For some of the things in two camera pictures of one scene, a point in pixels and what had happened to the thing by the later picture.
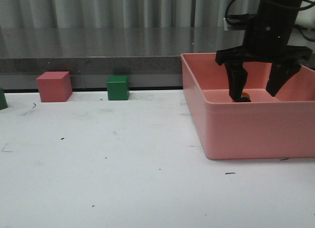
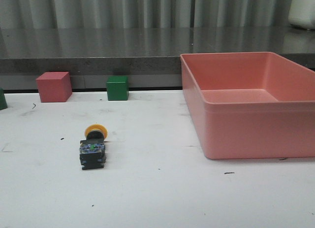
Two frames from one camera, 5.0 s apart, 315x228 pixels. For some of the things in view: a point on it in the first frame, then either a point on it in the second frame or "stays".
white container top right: x=306 y=17 stays
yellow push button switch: x=245 y=97 → x=92 y=150
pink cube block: x=54 y=86 stays
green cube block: x=118 y=87 stays
